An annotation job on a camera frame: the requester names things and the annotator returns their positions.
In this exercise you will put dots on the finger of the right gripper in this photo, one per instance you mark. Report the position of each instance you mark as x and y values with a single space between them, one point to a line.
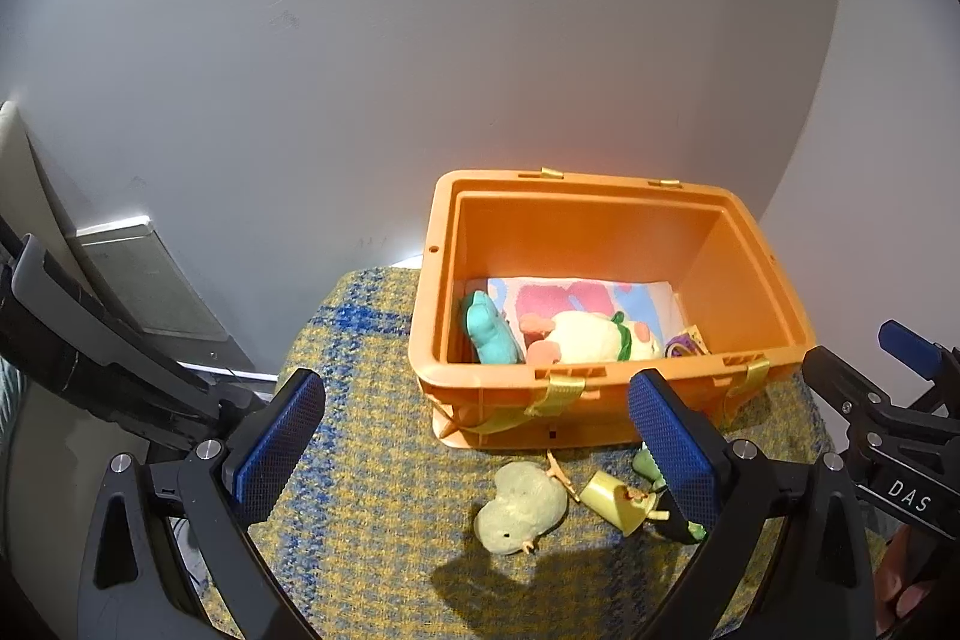
927 428
930 360

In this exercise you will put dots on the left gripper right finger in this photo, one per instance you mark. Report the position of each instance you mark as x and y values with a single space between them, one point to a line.
819 580

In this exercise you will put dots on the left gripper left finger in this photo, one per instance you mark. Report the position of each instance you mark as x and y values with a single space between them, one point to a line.
134 583

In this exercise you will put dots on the green frog toy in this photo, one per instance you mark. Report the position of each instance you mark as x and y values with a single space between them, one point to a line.
649 467

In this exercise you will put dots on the yellow-green plush chick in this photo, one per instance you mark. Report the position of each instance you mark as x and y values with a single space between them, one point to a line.
530 500

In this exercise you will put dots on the person's right hand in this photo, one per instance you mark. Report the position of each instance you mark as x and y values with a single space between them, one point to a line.
916 587

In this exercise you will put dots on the yellow toy cup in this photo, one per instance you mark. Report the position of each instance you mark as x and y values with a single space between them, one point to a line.
625 507

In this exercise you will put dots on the colourful cube toy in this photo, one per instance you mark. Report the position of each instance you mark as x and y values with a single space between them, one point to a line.
687 343

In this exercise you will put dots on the pastel folded cloth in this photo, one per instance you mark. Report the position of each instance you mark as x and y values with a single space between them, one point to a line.
654 303

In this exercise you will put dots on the cream orange plush duck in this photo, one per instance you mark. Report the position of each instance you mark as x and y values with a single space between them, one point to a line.
577 337

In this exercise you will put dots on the yellow blue woven mat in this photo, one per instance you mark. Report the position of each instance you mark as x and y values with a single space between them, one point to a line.
372 537

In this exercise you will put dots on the orange plastic storage box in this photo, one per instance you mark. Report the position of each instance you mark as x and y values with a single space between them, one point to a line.
505 224

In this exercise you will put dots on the teal plush toy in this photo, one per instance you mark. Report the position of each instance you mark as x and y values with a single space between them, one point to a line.
489 332

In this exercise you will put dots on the grey metal furniture panel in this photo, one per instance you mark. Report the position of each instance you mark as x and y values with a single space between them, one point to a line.
124 264

